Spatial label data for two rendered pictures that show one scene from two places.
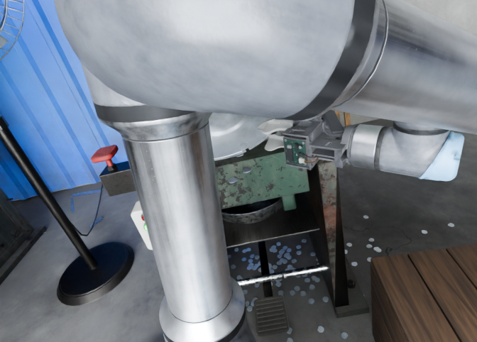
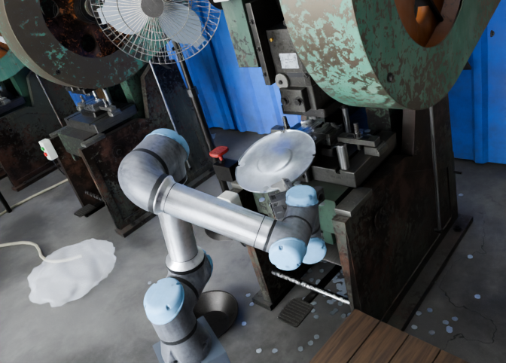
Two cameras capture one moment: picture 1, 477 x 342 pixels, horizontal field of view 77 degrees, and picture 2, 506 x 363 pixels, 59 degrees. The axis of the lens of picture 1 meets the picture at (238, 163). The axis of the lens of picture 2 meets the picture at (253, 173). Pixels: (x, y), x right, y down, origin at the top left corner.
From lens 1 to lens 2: 1.02 m
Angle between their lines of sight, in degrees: 38
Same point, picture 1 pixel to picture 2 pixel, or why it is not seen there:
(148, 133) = not seen: hidden behind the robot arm
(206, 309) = (175, 257)
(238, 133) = (271, 177)
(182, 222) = (163, 221)
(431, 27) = (183, 204)
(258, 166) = not seen: hidden behind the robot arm
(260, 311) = (291, 306)
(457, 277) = (386, 352)
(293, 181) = (329, 223)
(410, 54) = (173, 209)
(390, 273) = (352, 324)
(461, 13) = not seen: outside the picture
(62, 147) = (261, 93)
